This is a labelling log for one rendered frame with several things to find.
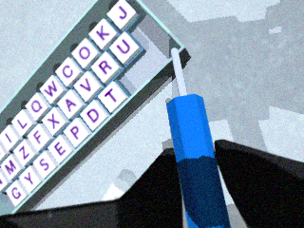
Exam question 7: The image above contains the white cylinder with yellow end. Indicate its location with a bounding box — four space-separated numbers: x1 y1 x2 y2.
100 179 130 200

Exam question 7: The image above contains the blue stylus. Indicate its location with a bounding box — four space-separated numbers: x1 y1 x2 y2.
166 47 231 228

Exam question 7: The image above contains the white keyboard with purple keys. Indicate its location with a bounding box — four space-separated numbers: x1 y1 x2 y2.
0 0 191 216

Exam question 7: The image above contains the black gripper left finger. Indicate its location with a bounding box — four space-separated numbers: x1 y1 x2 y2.
0 147 183 228

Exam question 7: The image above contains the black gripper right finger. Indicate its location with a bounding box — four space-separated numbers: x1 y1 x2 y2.
215 139 304 228

